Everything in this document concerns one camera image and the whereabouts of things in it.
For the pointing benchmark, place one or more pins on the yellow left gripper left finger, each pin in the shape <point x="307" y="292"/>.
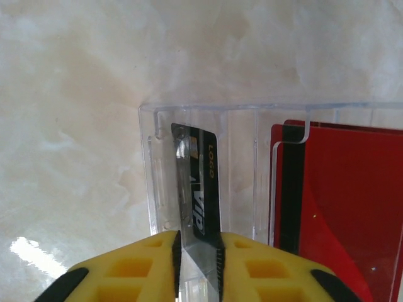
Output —
<point x="151" y="251"/>

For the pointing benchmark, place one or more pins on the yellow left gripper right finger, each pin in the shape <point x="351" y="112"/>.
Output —
<point x="230" y="273"/>

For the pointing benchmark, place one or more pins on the red card black stripe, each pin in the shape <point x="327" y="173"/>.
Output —
<point x="346" y="188"/>

